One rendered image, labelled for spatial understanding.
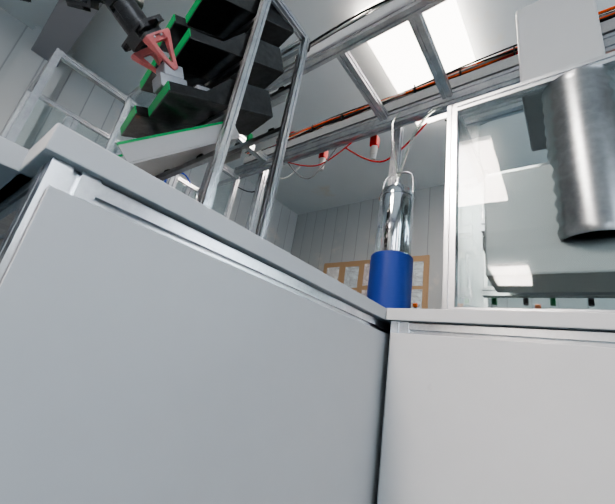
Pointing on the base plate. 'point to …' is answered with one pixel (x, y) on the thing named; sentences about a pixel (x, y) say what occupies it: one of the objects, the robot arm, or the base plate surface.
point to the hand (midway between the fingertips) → (169, 70)
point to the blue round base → (390, 279)
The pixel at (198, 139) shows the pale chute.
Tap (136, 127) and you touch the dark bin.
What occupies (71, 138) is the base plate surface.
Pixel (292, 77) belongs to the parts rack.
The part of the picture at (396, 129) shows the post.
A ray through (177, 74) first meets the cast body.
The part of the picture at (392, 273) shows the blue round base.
